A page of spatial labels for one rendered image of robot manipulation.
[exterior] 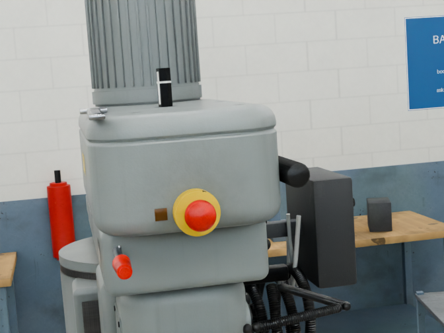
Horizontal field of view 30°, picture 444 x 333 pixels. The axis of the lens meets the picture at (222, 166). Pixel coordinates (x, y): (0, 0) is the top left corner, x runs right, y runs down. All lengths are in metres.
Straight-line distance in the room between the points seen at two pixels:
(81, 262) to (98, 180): 0.70
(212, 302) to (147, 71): 0.43
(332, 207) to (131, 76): 0.45
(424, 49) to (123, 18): 4.71
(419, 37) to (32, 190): 2.85
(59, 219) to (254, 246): 4.23
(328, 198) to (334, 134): 4.24
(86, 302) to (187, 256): 0.54
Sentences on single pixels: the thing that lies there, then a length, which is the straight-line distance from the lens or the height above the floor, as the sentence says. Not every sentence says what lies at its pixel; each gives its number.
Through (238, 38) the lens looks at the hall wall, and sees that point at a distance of 5.61.
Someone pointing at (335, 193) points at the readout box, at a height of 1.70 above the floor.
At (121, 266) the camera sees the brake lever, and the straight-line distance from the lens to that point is 1.04.
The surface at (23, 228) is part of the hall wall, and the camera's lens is 5.54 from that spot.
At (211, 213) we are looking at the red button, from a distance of 1.03.
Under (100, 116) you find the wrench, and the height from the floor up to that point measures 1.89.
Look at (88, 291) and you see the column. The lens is 1.70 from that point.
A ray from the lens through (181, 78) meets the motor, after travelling 1.46.
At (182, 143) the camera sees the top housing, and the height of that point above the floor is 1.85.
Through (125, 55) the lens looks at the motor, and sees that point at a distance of 1.44.
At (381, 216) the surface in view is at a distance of 5.26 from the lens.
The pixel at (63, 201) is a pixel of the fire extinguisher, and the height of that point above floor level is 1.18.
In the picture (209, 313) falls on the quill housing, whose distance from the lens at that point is 1.25.
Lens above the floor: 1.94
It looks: 7 degrees down
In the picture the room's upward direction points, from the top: 4 degrees counter-clockwise
